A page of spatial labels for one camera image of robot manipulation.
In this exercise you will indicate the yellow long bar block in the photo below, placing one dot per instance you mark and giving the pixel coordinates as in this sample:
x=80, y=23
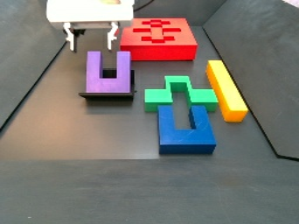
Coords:
x=233, y=107

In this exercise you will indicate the green cross-shaped block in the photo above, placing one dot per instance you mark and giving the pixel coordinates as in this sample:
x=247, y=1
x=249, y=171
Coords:
x=179, y=84

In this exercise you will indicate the purple U-shaped block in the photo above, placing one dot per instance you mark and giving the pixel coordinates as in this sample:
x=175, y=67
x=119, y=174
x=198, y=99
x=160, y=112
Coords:
x=98, y=84

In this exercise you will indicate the red board with cutouts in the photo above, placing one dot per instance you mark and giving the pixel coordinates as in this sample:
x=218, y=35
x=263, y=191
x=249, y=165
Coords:
x=159, y=39

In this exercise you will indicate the blue U-shaped block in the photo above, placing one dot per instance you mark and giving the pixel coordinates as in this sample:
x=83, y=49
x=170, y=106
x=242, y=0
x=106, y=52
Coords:
x=195, y=140

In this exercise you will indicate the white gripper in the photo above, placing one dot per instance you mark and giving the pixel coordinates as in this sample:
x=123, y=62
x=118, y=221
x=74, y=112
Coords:
x=90, y=14

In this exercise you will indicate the black L-shaped fixture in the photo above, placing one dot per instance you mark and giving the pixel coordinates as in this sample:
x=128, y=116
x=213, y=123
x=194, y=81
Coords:
x=111, y=73

